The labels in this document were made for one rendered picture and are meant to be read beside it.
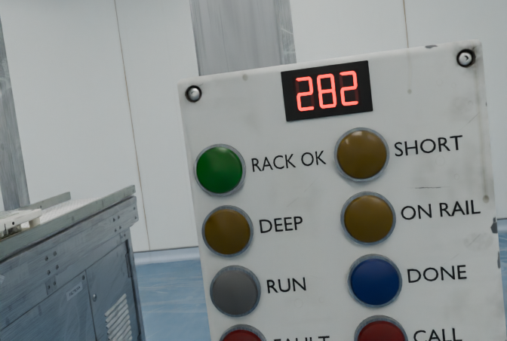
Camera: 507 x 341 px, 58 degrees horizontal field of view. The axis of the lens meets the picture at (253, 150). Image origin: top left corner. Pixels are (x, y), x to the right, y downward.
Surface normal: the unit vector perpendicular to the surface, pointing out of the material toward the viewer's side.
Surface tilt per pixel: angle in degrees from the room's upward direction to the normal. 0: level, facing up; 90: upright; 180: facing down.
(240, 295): 91
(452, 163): 90
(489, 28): 90
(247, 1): 90
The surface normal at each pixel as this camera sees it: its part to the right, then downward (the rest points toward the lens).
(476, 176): -0.11, 0.09
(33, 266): 0.99, -0.11
